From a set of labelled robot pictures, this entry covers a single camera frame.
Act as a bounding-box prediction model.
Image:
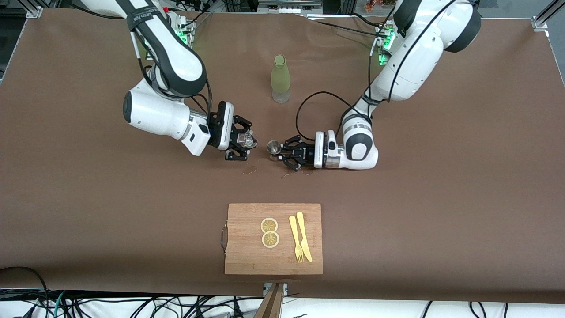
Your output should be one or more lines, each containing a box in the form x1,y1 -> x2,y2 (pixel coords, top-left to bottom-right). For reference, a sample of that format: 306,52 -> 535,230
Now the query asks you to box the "thin black power cable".
309,12 -> 387,42

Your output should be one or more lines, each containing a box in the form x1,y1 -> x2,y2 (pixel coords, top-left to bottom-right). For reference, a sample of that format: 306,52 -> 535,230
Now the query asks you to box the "yellow plastic knife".
296,212 -> 313,263

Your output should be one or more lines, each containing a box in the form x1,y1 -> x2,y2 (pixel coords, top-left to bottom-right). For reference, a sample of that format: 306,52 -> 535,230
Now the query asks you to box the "yellow plastic fork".
289,215 -> 305,263

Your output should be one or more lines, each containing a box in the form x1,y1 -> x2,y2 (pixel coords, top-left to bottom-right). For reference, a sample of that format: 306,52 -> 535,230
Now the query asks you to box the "wooden post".
254,283 -> 285,318

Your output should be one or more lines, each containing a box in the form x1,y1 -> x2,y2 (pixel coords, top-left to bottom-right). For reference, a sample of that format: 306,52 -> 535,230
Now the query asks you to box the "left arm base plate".
375,24 -> 396,66

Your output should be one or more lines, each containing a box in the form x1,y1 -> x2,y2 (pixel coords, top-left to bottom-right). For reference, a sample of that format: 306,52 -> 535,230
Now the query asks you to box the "teal floor cable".
42,291 -> 67,318

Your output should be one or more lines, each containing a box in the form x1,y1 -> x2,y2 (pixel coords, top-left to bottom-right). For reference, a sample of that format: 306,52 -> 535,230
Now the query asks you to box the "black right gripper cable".
132,18 -> 213,116

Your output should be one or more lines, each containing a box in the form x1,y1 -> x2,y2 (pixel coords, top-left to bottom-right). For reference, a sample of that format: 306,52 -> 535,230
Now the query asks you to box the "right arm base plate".
170,12 -> 196,49

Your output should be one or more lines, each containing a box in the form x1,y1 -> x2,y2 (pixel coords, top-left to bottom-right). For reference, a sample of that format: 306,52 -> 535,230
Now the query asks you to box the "clear glass shaker cup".
236,129 -> 258,150

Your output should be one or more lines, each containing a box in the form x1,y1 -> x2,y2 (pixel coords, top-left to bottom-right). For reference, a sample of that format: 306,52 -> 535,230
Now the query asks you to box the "green sleeved glass bottle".
271,55 -> 290,103

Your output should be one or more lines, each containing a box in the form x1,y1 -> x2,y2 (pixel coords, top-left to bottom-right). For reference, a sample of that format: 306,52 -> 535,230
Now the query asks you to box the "thick black floor cable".
0,266 -> 50,318

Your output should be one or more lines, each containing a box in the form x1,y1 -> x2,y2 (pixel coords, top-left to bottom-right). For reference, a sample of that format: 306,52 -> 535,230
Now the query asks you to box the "wooden cutting board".
224,203 -> 323,275

